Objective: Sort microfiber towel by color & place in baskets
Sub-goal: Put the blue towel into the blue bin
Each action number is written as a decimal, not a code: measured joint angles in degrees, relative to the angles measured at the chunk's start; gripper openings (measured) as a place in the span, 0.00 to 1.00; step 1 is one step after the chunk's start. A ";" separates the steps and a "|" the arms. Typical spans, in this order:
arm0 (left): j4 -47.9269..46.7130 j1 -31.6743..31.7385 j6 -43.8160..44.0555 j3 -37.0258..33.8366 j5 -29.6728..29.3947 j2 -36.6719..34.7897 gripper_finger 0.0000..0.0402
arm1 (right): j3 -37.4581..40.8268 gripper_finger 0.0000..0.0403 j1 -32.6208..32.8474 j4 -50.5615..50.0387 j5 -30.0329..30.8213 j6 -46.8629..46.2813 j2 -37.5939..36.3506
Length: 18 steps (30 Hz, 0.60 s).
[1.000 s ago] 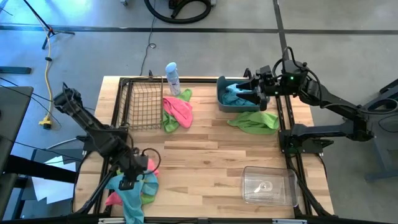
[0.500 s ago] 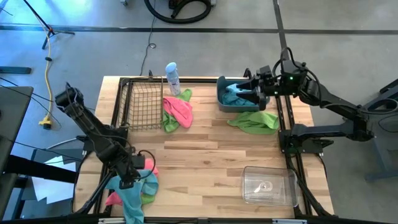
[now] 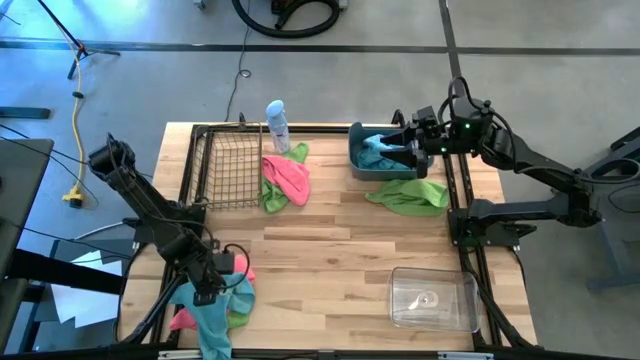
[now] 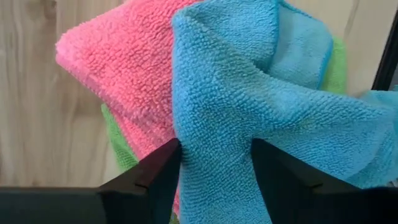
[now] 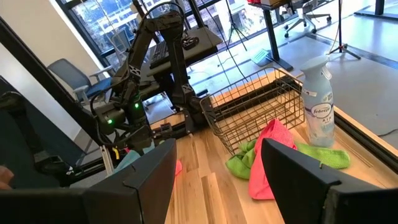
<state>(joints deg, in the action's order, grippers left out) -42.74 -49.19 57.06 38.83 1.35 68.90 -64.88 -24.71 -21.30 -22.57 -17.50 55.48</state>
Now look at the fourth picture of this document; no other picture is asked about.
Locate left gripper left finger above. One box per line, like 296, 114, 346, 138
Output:
98, 138, 183, 224

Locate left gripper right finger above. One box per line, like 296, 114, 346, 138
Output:
251, 139, 358, 224

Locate green microfiber towel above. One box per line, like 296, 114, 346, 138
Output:
99, 35, 348, 224

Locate blue microfiber towel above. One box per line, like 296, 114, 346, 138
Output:
170, 0, 398, 224

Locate pink microfiber towel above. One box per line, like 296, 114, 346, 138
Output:
55, 0, 203, 218

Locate black aluminium table frame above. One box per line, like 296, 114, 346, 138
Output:
371, 11, 398, 91

